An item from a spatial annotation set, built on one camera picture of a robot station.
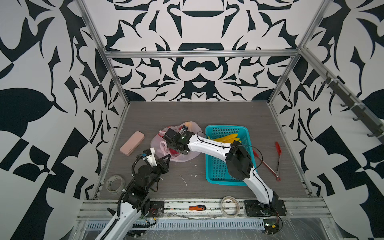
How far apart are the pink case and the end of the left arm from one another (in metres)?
0.28

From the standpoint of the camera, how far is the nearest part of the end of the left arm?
61 centimetres

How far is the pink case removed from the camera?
933 millimetres
